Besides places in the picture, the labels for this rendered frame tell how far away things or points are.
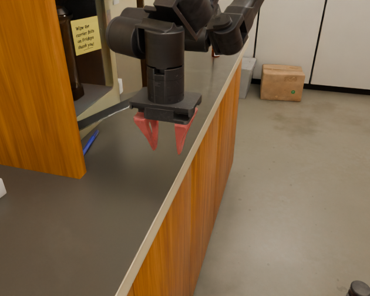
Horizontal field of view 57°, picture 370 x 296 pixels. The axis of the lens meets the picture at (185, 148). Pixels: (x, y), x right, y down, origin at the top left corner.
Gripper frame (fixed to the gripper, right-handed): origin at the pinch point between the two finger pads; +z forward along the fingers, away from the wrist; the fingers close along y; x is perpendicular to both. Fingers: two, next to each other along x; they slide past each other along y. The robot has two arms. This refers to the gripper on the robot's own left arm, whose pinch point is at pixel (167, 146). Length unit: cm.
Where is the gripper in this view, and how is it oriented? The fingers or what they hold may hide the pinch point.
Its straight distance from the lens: 58.3
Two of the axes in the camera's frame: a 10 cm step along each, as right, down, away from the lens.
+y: -9.6, -1.5, 2.3
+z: -0.1, 8.5, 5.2
